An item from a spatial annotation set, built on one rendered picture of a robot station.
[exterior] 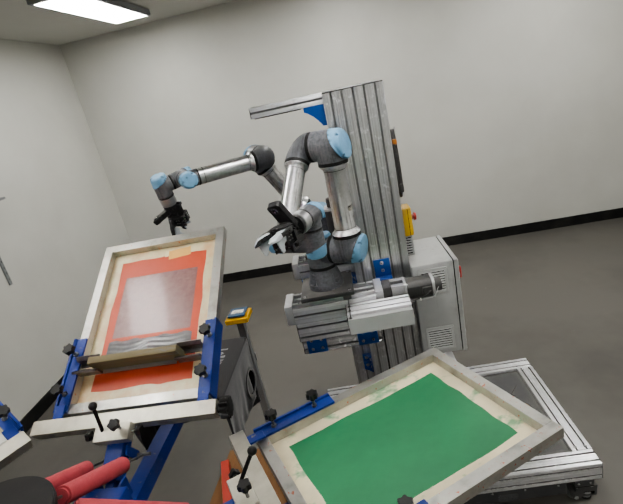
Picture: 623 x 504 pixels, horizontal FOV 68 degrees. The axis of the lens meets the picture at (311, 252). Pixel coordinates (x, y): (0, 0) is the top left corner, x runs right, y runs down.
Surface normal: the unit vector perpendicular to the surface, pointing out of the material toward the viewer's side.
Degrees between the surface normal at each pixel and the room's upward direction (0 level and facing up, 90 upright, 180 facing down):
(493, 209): 90
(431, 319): 90
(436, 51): 90
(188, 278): 32
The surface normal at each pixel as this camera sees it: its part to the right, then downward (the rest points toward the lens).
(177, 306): -0.22, -0.59
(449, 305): -0.03, 0.35
